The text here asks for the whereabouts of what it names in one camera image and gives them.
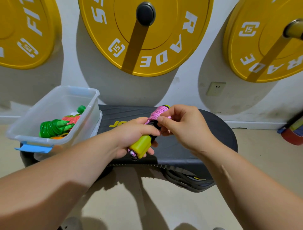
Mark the person's right hand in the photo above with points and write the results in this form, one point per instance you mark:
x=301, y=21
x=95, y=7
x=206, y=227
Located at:
x=191, y=128

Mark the person's left hand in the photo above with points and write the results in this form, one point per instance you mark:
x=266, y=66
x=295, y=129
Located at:
x=130, y=135

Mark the clear plastic storage bin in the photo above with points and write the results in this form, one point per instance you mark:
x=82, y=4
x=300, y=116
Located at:
x=40, y=116

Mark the person's right forearm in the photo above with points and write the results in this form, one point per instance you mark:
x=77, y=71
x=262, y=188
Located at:
x=263, y=187

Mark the person's left forearm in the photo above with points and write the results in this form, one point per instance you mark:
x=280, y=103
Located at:
x=45, y=192

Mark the person's left grey shoe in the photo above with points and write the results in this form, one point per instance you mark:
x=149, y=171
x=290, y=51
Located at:
x=71, y=224

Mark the black aerobic step platform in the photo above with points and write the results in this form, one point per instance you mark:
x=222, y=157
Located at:
x=189, y=151

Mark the translucent plastic lid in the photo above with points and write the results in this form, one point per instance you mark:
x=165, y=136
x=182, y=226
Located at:
x=98, y=128

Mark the large yellow weight plate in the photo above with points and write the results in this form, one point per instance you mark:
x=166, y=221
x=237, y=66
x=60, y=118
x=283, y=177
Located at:
x=170, y=42

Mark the blue plastic piece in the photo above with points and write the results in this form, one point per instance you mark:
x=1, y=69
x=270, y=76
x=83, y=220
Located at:
x=33, y=148

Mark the red fire extinguisher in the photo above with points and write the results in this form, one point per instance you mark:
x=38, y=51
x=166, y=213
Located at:
x=293, y=130

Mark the black plate peg cap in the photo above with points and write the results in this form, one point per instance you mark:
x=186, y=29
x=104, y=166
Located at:
x=146, y=13

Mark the white wall socket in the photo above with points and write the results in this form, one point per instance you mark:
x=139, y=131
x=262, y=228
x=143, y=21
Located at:
x=216, y=88

